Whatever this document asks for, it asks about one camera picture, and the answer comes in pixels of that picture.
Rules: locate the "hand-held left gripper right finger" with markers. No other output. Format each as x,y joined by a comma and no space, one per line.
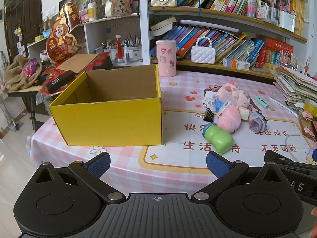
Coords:
218,164

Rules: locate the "brown blanket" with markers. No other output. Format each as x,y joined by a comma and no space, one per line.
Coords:
17,76

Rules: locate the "stack of papers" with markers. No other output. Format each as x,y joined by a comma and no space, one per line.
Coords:
292,84

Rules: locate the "red festive cardboard figure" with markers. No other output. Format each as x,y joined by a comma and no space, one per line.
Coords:
62,39

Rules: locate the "white eraser block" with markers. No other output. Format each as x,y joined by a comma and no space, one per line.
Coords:
244,114

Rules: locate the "stacked lying books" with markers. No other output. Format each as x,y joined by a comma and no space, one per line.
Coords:
163,26

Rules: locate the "row of red books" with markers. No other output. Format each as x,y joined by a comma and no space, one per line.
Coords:
272,54

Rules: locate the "small blue packet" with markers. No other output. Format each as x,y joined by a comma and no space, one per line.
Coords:
220,107

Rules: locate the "yellow cardboard box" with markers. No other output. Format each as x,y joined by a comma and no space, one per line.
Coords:
111,124

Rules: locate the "white cabinet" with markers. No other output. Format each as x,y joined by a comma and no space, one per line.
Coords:
99,29

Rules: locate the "pink fluffy ball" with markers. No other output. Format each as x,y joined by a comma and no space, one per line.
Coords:
229,119

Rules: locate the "white quilted purse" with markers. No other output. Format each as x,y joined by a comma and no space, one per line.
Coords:
203,55

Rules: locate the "black binder clip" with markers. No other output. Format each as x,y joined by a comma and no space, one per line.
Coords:
209,115

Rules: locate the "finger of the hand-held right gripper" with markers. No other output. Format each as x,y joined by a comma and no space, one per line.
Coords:
273,156

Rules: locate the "pink plush pig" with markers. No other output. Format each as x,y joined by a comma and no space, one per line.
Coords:
235,95

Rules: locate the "pink cylinder container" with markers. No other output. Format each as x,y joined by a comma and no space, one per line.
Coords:
166,59

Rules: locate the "pastel spray bottle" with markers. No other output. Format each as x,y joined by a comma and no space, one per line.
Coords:
251,5

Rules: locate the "purple ribbon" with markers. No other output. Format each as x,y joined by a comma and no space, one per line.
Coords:
31,67

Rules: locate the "row of yellow books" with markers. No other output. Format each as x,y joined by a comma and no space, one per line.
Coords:
298,14

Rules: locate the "white charger adapter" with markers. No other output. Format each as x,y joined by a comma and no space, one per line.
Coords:
210,96

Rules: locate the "wooden bookshelf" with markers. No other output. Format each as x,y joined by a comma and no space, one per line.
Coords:
145,29

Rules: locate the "brown cardboard sheet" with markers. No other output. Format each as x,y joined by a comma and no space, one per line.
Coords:
79,63

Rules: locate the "orange and white box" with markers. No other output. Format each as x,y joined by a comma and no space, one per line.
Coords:
236,64

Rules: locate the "pink checked tablecloth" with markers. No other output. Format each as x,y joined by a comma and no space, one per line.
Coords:
183,158

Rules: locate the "black digital piano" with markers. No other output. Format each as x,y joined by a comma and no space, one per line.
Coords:
27,94

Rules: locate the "person's right hand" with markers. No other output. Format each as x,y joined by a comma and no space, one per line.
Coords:
314,224

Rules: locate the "white jar yellow label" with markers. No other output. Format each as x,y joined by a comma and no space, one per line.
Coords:
92,12

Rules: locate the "white pen cup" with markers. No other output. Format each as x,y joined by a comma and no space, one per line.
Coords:
286,21

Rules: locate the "row of leaning blue books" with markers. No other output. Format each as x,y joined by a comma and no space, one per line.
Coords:
227,42

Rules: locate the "dark door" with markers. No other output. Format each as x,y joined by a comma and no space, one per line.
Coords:
22,17

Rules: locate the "pen holders with pens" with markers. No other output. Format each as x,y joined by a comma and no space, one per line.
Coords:
128,52

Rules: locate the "green toy bottle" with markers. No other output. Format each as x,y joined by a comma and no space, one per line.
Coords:
220,138

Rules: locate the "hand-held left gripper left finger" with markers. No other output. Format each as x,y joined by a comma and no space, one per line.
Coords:
99,164

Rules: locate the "black case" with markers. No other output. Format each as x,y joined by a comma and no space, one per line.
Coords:
60,80

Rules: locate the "wooden rabbit ornament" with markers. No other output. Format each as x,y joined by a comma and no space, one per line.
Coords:
118,2

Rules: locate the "red foil paper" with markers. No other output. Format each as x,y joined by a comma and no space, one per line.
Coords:
53,73

